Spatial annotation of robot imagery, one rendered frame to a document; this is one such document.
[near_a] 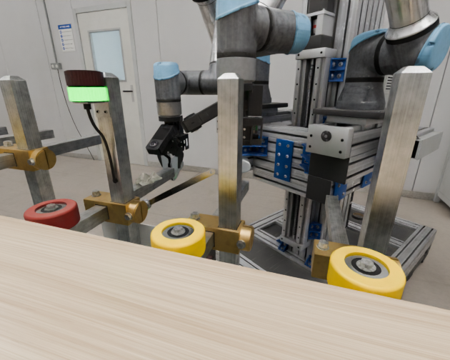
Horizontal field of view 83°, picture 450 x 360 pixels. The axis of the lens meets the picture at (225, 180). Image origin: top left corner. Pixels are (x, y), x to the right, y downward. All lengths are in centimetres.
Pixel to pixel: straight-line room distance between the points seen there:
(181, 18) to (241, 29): 305
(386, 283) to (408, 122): 21
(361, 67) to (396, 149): 57
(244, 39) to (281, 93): 257
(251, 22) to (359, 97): 54
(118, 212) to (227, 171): 27
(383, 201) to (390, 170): 5
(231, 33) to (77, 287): 44
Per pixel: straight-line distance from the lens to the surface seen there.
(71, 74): 51
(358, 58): 97
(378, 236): 48
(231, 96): 42
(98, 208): 61
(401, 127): 42
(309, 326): 28
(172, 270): 33
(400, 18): 87
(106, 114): 55
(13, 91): 73
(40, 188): 77
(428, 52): 88
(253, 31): 51
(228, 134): 43
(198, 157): 350
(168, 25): 362
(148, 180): 71
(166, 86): 79
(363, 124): 92
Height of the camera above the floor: 110
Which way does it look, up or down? 20 degrees down
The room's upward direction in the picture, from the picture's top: straight up
